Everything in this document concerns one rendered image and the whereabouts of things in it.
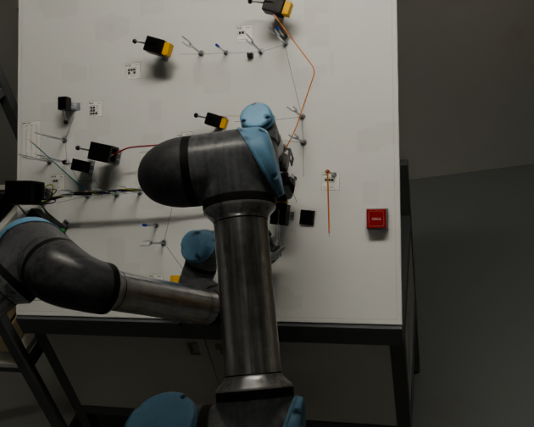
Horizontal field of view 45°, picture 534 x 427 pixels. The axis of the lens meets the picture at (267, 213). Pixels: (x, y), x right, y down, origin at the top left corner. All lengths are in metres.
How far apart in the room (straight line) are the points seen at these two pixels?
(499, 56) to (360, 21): 1.92
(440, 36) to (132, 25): 1.94
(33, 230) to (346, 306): 0.88
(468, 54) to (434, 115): 0.37
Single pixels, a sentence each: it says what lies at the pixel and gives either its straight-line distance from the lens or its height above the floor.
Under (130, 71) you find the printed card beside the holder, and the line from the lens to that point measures 2.04.
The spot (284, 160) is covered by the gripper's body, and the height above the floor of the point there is 1.32.
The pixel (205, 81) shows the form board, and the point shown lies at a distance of 1.93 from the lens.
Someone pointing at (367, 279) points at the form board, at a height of 0.96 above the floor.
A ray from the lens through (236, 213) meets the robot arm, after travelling 0.99.
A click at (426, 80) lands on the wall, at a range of 3.66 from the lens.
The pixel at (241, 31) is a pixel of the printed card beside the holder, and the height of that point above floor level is 1.52.
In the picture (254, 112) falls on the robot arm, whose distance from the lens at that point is 1.46.
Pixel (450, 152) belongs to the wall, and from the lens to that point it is 3.90.
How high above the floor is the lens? 2.12
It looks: 34 degrees down
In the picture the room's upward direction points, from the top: 12 degrees counter-clockwise
